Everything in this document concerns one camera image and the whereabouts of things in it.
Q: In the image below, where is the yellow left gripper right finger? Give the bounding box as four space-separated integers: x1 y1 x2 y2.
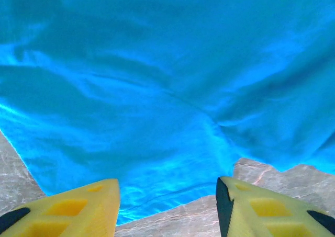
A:
216 176 335 237

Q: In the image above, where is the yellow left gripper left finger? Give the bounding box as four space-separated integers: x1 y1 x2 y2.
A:
0 178 121 237

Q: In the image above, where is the blue t-shirt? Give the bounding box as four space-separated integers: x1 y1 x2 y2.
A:
0 0 335 226

